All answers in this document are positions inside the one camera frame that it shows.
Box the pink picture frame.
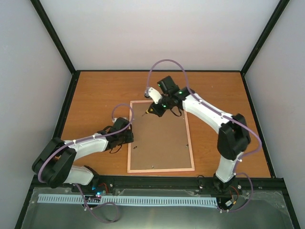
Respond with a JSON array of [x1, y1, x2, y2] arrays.
[[127, 100, 195, 173]]

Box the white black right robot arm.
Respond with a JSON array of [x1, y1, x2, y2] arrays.
[[144, 76, 251, 193]]

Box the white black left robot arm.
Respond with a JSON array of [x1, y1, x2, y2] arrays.
[[31, 117, 133, 192]]

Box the left controller board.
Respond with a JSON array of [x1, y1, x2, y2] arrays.
[[85, 183, 109, 203]]

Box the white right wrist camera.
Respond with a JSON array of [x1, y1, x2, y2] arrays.
[[144, 87, 162, 104]]

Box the light blue cable duct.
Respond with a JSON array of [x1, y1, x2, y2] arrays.
[[37, 194, 217, 208]]

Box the right connector with wires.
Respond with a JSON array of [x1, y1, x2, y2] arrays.
[[224, 185, 242, 210]]

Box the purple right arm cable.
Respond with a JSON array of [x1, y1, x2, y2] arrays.
[[146, 59, 263, 213]]

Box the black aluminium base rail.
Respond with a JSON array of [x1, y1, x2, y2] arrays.
[[32, 174, 285, 198]]

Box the black enclosure post left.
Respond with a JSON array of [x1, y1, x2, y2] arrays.
[[30, 0, 76, 72]]

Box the black enclosure post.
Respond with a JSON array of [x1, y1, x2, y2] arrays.
[[30, 0, 76, 72], [240, 0, 291, 74]]

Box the metal base plate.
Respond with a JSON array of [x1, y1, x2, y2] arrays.
[[19, 188, 299, 229]]

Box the black enclosure post right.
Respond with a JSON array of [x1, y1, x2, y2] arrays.
[[240, 0, 291, 74]]

